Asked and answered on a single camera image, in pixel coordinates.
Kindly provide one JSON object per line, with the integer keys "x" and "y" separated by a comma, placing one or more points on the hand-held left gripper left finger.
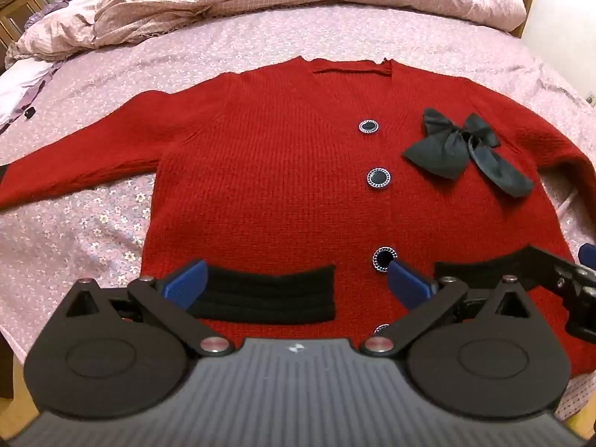
{"x": 186, "y": 284}

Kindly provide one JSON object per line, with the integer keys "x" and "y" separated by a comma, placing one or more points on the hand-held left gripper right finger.
{"x": 409, "y": 285}

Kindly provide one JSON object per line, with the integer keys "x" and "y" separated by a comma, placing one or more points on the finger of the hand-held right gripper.
{"x": 588, "y": 254}
{"x": 575, "y": 288}

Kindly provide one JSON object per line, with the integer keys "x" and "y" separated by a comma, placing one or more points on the red knit cardigan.
{"x": 279, "y": 172}

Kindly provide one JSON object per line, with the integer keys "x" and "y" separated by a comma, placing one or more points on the pink floral bed sheet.
{"x": 93, "y": 223}

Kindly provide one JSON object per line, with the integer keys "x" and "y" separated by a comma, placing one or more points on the small black object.
{"x": 30, "y": 112}

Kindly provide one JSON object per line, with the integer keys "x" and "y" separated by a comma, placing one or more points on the wooden headboard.
{"x": 18, "y": 9}
{"x": 528, "y": 4}

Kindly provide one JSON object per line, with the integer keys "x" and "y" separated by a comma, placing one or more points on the lilac ruffled pillow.
{"x": 23, "y": 84}

